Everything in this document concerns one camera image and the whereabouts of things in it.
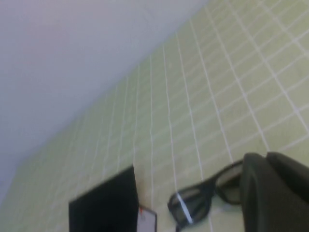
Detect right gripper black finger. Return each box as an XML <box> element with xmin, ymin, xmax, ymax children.
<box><xmin>240</xmin><ymin>151</ymin><xmax>309</xmax><ymax>232</ymax></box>

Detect black framed glasses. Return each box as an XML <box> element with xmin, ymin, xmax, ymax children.
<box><xmin>167</xmin><ymin>158</ymin><xmax>245</xmax><ymax>231</ymax></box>

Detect black glasses case printed front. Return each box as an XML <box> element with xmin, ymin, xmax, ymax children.
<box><xmin>68</xmin><ymin>165</ymin><xmax>158</xmax><ymax>232</ymax></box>

